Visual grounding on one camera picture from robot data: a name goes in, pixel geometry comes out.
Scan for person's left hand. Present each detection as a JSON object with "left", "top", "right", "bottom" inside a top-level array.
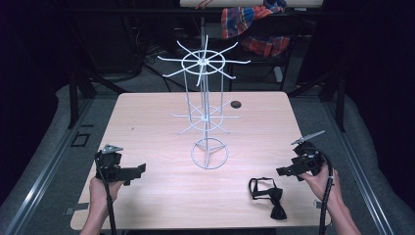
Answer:
[{"left": 89, "top": 175, "right": 125, "bottom": 213}]

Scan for plaid cloth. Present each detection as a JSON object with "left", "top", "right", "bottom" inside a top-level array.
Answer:
[{"left": 220, "top": 0, "right": 292, "bottom": 59}]

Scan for metal floor rail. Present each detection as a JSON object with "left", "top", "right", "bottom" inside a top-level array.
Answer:
[
  {"left": 321, "top": 101, "right": 395, "bottom": 235},
  {"left": 3, "top": 97, "right": 96, "bottom": 235}
]

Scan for grey tape strip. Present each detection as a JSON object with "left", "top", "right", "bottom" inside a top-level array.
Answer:
[{"left": 64, "top": 202, "right": 90, "bottom": 215}]

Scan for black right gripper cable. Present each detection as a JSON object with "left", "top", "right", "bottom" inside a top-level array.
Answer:
[{"left": 302, "top": 147, "right": 335, "bottom": 235}]

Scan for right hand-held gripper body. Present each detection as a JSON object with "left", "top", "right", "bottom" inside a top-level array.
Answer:
[{"left": 287, "top": 129, "right": 328, "bottom": 179}]

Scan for black stand leg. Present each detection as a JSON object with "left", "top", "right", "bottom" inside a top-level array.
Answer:
[
  {"left": 335, "top": 74, "right": 346, "bottom": 133},
  {"left": 67, "top": 70, "right": 81, "bottom": 130}
]

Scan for black bow tie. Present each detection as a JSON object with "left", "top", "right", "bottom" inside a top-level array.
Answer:
[{"left": 248, "top": 176, "right": 289, "bottom": 221}]

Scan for white wire display rack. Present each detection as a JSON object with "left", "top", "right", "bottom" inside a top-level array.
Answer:
[{"left": 157, "top": 34, "right": 252, "bottom": 170}]

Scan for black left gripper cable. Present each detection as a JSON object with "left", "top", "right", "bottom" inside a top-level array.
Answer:
[{"left": 94, "top": 150, "right": 118, "bottom": 235}]

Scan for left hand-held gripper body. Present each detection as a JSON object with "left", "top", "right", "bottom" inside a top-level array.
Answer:
[{"left": 95, "top": 144, "right": 142, "bottom": 183}]

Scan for person's right hand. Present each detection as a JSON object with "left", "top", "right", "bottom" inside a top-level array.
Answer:
[{"left": 299, "top": 164, "right": 341, "bottom": 212}]

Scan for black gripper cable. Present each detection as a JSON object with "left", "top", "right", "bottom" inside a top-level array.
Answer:
[
  {"left": 94, "top": 150, "right": 118, "bottom": 235},
  {"left": 302, "top": 147, "right": 335, "bottom": 235}
]

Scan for black chair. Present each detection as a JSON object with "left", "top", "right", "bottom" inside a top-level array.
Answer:
[{"left": 228, "top": 13, "right": 306, "bottom": 92}]

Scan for black floor cables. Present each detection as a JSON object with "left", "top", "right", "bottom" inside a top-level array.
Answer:
[{"left": 107, "top": 28, "right": 189, "bottom": 92}]

